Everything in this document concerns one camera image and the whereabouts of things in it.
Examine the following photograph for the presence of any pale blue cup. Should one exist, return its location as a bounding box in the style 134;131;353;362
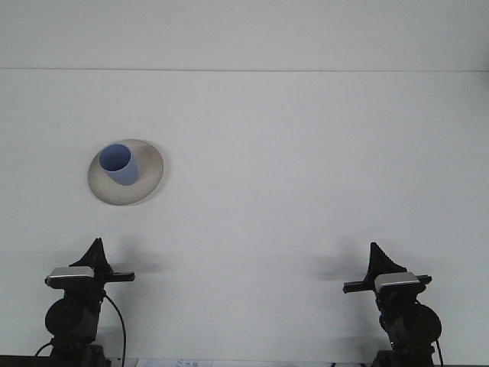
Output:
99;143;139;187

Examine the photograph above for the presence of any pale round plate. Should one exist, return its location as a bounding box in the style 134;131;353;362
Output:
87;138;170;207

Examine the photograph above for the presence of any black base panel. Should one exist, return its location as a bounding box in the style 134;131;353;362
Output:
0;355;50;367

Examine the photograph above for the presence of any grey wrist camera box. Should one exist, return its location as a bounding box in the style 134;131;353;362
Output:
45;267;96;290
374;271;419;291

